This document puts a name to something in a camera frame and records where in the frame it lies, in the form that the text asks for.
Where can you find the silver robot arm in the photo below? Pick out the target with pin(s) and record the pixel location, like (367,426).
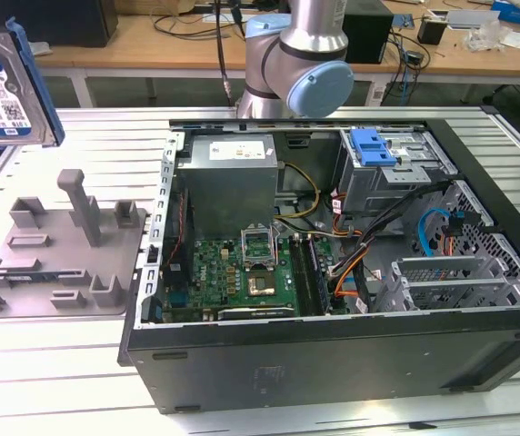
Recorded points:
(296,27)

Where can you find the silver disk bay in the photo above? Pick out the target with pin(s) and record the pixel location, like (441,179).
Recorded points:
(442,267)

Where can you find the metal locking lever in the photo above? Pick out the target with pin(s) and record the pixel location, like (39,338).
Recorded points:
(278,236)

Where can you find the grey power supply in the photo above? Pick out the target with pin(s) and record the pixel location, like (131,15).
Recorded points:
(223,191)

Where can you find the CPU socket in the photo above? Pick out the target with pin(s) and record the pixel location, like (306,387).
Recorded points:
(262,284)

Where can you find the green motherboard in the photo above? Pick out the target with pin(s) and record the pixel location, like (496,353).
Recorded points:
(214,272)

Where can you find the black case fan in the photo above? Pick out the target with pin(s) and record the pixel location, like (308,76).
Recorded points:
(189,245)

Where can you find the RAM stick with chips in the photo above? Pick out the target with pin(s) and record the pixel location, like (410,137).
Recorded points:
(319,277)

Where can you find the black graphics card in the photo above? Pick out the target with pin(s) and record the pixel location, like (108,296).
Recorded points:
(255,312)

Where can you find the grey metal drive cage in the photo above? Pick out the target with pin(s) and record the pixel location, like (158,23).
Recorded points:
(378,191)

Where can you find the blue plastic drive latch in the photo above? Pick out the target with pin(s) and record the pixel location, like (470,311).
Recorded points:
(371,150)

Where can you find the black PC case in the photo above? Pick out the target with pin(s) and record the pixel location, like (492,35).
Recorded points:
(332,363)

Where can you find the grey parts rack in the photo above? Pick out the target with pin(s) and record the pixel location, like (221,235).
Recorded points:
(60,254)

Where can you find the green RAM stick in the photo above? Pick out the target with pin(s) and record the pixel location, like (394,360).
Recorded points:
(28,277)

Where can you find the small black box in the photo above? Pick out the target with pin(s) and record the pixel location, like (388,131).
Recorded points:
(432,32)

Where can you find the black computer tower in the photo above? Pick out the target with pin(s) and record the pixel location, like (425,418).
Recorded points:
(69,22)

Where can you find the white plastic packaging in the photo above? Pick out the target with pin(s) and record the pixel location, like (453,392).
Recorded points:
(482,38)

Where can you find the grey flat tray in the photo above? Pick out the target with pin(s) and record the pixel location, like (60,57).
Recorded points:
(473,19)

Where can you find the blue cardboard box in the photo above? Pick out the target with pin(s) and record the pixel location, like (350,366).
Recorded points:
(519,12)

